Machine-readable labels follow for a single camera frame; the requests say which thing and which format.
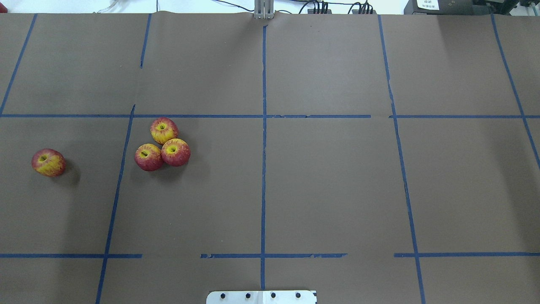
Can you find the white metal mounting plate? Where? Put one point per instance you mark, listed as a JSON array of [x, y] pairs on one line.
[[263, 297]]

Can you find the red clustered apple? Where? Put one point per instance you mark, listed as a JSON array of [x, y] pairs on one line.
[[175, 152], [148, 157]]

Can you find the black power strip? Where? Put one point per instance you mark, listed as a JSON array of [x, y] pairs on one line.
[[364, 8], [319, 8]]

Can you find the lone red yellow apple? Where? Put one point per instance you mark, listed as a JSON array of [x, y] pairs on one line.
[[48, 162]]

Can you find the dark grey equipment box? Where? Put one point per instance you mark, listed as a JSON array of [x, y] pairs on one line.
[[447, 7]]

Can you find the black power strip left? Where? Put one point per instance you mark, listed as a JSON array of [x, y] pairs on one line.
[[319, 8]]

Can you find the grey aluminium camera post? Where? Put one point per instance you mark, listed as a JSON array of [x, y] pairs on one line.
[[264, 9]]

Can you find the top red yellow apple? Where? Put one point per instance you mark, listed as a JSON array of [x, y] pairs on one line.
[[163, 129]]

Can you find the black power strip right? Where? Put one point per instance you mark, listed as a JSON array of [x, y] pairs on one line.
[[364, 8]]

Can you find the right red clustered apple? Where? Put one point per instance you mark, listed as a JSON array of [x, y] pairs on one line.
[[175, 152]]

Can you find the left red clustered apple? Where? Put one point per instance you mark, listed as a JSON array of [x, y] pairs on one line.
[[148, 157]]

